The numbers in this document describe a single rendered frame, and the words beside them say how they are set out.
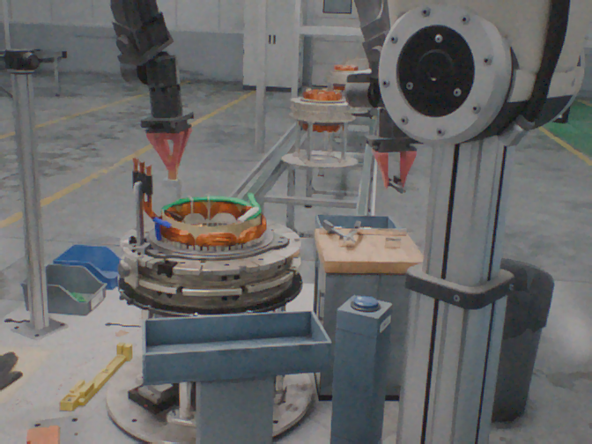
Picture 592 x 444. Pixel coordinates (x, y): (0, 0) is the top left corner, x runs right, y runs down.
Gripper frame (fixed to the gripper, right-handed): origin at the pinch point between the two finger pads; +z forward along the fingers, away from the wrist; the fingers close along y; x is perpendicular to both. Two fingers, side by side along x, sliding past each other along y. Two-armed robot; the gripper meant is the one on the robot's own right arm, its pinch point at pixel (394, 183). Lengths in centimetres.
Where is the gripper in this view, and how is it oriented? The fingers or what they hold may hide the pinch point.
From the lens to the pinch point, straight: 134.9
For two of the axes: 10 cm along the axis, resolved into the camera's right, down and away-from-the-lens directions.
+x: 0.6, 2.3, -9.7
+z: 0.4, 9.7, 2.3
